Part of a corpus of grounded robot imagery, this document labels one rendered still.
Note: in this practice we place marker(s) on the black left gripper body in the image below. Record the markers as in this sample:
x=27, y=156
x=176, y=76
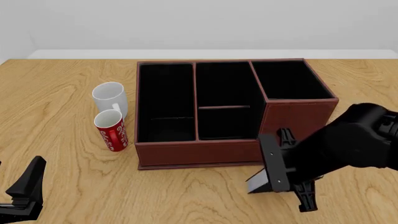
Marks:
x=18, y=211

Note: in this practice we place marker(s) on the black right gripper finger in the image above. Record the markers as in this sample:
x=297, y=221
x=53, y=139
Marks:
x=286, y=137
x=306, y=198

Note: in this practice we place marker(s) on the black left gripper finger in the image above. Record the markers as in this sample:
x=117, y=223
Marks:
x=31, y=179

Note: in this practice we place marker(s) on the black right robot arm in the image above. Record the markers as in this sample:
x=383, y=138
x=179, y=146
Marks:
x=342, y=144

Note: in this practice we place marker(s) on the red-brown desk caddy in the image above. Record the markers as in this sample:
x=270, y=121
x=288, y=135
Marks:
x=202, y=154

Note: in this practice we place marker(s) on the red mug with white pattern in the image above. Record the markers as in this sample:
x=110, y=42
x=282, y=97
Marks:
x=117, y=140

